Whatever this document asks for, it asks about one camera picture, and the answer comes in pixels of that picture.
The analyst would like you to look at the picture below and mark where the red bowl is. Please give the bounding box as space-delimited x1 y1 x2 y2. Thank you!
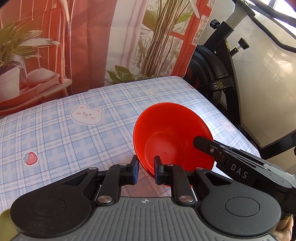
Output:
133 102 214 177

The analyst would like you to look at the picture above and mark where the green square plate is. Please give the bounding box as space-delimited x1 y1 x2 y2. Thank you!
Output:
0 209 18 241

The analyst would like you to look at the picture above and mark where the right hand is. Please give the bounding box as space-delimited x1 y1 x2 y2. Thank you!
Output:
273 214 293 241

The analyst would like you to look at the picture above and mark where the black exercise bike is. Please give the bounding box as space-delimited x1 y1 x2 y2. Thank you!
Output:
183 1 295 159

